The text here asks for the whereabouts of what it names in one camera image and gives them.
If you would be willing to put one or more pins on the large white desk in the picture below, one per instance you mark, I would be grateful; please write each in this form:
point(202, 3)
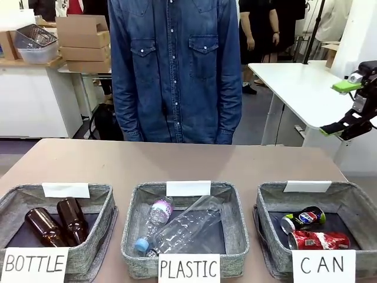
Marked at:
point(297, 88)

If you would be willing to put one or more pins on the clear bin with mesh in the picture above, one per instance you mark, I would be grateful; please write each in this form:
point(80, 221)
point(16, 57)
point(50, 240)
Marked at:
point(35, 36)

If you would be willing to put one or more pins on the white CAN paper label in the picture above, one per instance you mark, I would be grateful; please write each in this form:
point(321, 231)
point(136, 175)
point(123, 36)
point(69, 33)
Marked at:
point(324, 265)

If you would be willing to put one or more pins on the bystander black trouser legs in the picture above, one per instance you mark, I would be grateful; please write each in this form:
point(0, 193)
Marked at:
point(107, 87)

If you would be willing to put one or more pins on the bystander in dark clothes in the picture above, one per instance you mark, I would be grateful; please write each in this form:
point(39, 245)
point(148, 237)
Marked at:
point(290, 23)

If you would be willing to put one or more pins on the leaning cardboard piece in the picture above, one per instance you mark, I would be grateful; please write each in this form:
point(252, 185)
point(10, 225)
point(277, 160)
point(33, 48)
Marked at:
point(331, 54)

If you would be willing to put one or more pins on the crushed red cola can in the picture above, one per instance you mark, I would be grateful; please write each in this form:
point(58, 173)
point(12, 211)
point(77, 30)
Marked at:
point(321, 240)

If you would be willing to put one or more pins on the small bottle purple label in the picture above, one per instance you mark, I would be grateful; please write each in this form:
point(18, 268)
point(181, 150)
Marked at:
point(159, 212)

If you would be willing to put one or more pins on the wooden top shelf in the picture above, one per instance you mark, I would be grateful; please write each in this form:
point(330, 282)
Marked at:
point(17, 62)

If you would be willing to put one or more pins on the grey fabric plastic basket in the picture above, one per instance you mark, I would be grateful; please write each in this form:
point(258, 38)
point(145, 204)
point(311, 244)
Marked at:
point(235, 224)

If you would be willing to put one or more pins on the blank white card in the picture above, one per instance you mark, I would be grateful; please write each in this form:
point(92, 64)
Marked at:
point(307, 186)
point(66, 190)
point(188, 188)

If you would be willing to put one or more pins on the large clear plastic bottle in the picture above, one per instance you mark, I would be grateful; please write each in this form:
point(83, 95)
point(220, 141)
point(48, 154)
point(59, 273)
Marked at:
point(191, 224)

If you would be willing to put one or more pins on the person in denim shirt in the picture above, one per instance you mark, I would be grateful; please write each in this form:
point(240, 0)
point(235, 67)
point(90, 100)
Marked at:
point(176, 73)

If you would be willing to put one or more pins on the person's left forearm denim sleeve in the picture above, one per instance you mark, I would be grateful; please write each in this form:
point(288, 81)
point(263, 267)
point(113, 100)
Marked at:
point(231, 112)

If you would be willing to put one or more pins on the small brown cardboard box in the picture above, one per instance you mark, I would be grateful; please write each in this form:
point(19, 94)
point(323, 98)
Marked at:
point(8, 44)

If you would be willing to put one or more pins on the grey fabric can basket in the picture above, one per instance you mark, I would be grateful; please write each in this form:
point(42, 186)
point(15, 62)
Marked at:
point(362, 212)

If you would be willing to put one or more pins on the clear plastic tub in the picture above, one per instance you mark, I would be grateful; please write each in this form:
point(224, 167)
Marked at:
point(38, 54)

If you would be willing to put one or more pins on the white foam box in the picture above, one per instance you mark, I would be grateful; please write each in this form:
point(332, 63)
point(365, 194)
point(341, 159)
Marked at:
point(17, 19)

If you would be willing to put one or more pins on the small white background table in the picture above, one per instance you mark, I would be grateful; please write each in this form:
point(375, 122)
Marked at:
point(85, 76)

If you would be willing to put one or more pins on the bystander in black dress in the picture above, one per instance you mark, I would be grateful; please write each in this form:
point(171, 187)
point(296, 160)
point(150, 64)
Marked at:
point(257, 29)

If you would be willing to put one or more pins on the bystander in white shirt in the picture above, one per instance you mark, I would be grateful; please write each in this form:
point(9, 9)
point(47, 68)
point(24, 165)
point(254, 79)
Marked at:
point(330, 20)

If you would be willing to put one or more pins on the open cardboard box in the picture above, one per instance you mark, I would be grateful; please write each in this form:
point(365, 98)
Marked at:
point(82, 31)

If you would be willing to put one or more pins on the white PLASTIC paper label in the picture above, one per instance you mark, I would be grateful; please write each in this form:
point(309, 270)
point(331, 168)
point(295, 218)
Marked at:
point(190, 268)

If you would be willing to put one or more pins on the brown glass bottle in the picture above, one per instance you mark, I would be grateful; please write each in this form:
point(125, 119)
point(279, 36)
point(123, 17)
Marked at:
point(72, 218)
point(44, 227)

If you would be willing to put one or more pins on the flat closed cardboard box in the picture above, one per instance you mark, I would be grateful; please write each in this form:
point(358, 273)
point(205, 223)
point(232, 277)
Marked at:
point(88, 65)
point(84, 53)

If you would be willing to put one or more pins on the black tripod pole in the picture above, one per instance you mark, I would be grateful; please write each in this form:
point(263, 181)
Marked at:
point(315, 29)

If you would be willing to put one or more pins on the grey fabric bottle basket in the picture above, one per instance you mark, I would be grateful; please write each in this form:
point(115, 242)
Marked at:
point(100, 236)

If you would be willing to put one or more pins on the crushed blue Pepsi can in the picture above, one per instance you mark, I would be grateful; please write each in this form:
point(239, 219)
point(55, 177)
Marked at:
point(306, 218)

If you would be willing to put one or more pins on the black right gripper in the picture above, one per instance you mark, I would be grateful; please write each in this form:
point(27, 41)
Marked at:
point(368, 100)

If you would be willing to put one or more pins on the white BOTTLE paper label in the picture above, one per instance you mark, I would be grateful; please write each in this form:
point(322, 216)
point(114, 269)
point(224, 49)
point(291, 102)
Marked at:
point(33, 263)

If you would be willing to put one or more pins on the person's right forearm denim sleeve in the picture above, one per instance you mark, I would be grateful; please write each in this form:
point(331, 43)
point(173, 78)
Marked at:
point(126, 112)

